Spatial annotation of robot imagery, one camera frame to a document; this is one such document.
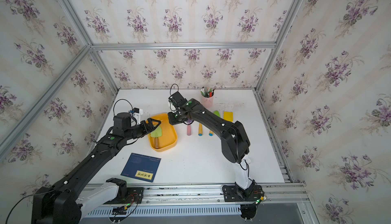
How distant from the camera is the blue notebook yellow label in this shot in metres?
0.80

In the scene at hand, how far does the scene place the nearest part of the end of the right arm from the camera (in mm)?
626

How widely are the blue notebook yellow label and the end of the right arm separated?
0.29 meters
